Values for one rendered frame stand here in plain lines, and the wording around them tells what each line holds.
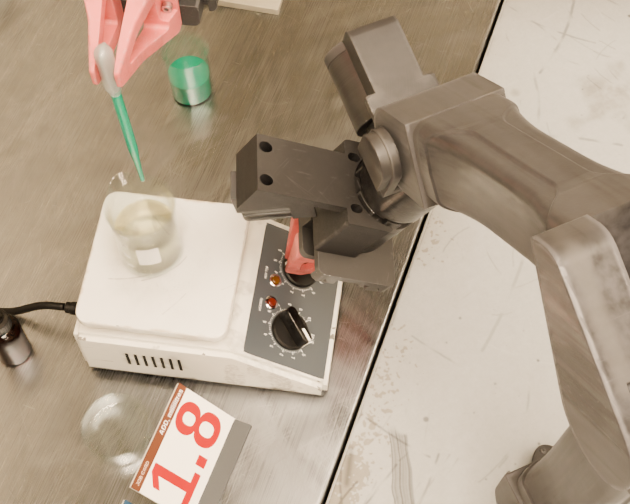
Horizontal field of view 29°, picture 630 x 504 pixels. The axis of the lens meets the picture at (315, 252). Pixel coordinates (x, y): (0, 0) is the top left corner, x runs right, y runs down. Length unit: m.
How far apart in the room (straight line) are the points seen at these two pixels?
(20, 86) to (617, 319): 0.75
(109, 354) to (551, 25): 0.54
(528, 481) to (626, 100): 0.48
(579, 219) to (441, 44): 0.63
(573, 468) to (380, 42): 0.31
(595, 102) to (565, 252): 0.62
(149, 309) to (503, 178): 0.38
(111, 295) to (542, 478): 0.37
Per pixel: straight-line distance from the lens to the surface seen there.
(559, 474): 0.74
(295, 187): 0.82
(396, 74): 0.81
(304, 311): 0.97
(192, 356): 0.94
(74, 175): 1.11
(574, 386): 0.58
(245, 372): 0.95
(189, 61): 1.13
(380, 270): 0.89
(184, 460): 0.95
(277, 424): 0.98
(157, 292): 0.94
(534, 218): 0.60
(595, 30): 1.21
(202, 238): 0.96
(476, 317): 1.02
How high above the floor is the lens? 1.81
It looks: 61 degrees down
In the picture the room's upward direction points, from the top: 2 degrees counter-clockwise
